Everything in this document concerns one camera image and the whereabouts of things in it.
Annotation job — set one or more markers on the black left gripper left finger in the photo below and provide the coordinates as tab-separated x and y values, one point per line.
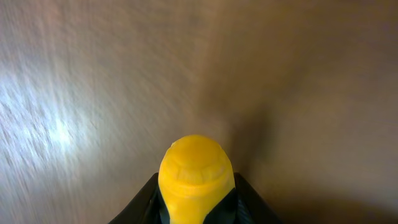
144	207

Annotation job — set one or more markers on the yellow black screwdriver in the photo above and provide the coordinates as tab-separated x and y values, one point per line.
195	175

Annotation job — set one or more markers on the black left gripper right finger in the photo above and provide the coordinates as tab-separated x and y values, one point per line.
251	208

